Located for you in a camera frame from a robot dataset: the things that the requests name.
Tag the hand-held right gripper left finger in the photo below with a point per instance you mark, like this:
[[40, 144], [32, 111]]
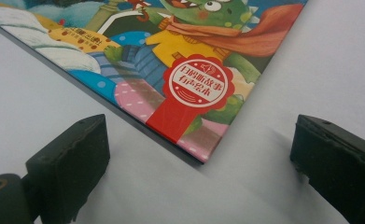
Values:
[[72, 161]]

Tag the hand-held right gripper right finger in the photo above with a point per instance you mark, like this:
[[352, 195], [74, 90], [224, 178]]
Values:
[[335, 161]]

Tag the colourful picture book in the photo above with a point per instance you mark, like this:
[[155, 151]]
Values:
[[158, 56]]

